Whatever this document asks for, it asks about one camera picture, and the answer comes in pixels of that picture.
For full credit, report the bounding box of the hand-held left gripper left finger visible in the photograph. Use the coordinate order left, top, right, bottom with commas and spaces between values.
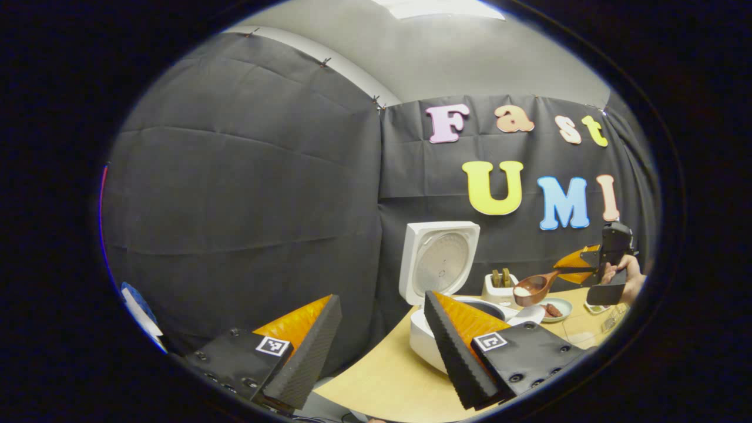
185, 294, 343, 412

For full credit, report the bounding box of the white toaster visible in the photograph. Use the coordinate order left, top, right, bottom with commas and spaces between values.
482, 273, 519, 306

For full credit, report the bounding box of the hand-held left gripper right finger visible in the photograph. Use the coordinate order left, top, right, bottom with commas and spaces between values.
423, 290, 588, 411

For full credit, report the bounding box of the black backdrop cloth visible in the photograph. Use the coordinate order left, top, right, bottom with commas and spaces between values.
101, 32, 662, 377

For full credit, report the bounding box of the cream rice tray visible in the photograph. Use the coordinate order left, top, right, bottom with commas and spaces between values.
561, 322, 606, 350

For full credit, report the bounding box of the blue white object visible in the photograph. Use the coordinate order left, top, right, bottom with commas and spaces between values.
120, 282, 168, 353

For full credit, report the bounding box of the white rice cooker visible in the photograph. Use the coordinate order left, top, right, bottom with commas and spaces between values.
399, 221, 547, 374

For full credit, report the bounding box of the pale green plate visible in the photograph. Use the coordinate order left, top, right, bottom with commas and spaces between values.
538, 297, 573, 323

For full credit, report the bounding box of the brown wooden spoon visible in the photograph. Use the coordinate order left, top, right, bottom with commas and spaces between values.
513, 269, 566, 307

